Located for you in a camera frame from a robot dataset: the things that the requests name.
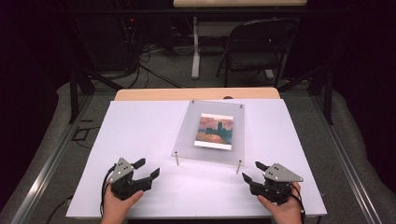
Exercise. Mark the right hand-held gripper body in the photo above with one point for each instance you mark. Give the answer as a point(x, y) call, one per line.
point(280, 175)

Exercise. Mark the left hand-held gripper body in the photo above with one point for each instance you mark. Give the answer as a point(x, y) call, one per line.
point(120, 174)

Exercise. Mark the clear acrylic picture frame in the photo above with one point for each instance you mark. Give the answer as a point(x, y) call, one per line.
point(186, 137)

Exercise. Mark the painted landscape picture card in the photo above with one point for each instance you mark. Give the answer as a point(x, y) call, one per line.
point(214, 130)

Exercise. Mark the person's left hand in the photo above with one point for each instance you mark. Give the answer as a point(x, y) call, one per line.
point(116, 207)

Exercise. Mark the person's right hand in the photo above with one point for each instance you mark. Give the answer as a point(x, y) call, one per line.
point(285, 211)

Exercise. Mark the white board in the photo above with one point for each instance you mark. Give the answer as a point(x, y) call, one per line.
point(140, 130)

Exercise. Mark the light wooden table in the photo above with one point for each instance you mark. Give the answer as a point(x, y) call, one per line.
point(174, 93)

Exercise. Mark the black metal stand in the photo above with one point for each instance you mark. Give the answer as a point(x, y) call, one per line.
point(327, 93)
point(73, 93)

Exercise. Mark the black folding chair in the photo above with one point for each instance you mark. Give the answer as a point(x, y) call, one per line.
point(255, 59)

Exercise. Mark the wooden desk with white legs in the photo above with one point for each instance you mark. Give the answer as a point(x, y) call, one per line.
point(195, 46)

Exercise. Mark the black computer tower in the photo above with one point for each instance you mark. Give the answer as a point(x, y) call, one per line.
point(129, 28)

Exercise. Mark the aluminium rail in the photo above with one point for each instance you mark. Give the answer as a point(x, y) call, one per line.
point(345, 171)
point(46, 171)

